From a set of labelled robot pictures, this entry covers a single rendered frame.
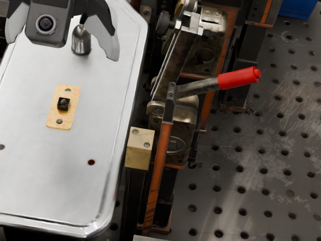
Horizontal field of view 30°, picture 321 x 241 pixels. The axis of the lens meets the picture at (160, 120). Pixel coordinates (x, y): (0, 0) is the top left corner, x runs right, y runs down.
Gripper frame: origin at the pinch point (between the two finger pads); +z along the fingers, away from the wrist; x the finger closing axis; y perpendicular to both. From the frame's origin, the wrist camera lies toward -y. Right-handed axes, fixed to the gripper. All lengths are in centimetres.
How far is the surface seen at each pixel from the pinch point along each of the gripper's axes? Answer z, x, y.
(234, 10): 5.9, -23.9, 22.0
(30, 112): 11.1, 4.6, -1.9
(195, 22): -10.3, -16.9, -0.1
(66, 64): 11.1, 1.5, 8.5
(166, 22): -10.4, -13.4, -1.1
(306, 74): 41, -47, 45
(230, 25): 9.3, -23.9, 22.0
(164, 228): 39.7, -18.8, -2.3
